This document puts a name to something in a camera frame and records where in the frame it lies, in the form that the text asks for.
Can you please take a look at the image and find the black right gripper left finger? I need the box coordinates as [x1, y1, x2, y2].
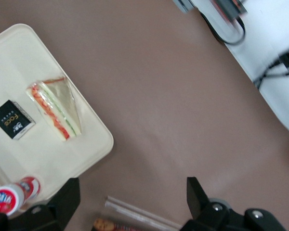
[21, 177, 81, 231]

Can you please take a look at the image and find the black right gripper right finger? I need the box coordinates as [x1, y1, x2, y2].
[186, 177, 289, 231]

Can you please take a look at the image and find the pale triangle sandwich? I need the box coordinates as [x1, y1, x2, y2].
[26, 76, 83, 143]

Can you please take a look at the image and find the beige plastic tray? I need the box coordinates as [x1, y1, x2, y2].
[0, 23, 115, 208]

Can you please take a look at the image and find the red plaid cookie box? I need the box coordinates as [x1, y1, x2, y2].
[93, 217, 146, 231]

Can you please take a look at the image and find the red cap yogurt bottle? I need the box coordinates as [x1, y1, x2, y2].
[0, 176, 42, 216]

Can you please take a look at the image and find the clear acrylic stepped stand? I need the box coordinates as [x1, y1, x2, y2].
[104, 195, 184, 231]

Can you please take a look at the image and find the black box with gold print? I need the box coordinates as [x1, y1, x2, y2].
[0, 99, 37, 141]

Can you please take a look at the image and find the grey and black floor device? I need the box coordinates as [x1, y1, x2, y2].
[171, 0, 249, 23]

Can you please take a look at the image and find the black looped floor cable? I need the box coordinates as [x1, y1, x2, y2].
[199, 9, 247, 46]

